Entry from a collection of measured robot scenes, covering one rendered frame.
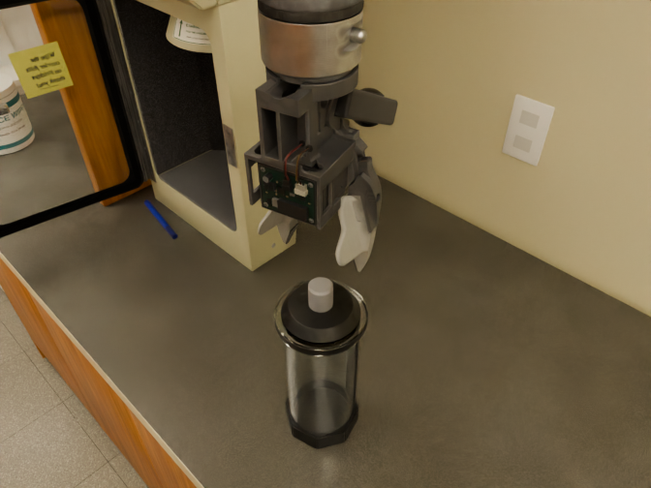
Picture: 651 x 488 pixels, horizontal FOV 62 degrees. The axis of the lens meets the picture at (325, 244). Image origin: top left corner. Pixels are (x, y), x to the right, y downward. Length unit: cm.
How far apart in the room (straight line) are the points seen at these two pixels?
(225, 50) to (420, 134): 52
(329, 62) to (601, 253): 77
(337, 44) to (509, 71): 64
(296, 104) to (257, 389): 54
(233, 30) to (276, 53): 38
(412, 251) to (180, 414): 51
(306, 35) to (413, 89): 76
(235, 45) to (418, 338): 52
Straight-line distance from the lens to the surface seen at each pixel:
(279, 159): 43
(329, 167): 42
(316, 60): 40
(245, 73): 81
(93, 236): 116
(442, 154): 115
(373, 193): 48
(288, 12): 39
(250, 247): 97
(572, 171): 102
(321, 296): 59
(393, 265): 102
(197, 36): 88
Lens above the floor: 164
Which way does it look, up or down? 42 degrees down
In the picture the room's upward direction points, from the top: straight up
